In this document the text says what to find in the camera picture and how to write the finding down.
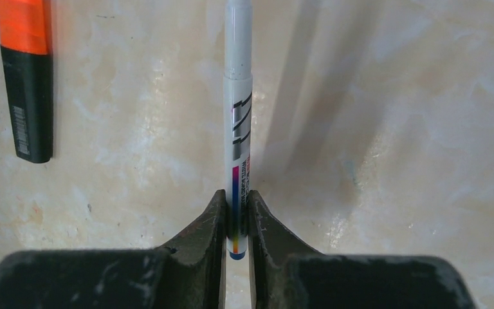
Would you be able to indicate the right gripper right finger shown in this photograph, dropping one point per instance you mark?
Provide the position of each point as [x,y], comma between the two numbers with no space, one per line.
[286,272]

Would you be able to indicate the black highlighter orange cap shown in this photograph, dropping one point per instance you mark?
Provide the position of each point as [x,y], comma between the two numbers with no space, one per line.
[27,57]

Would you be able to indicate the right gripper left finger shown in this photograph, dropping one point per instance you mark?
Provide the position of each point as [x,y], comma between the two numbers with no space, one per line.
[187,271]

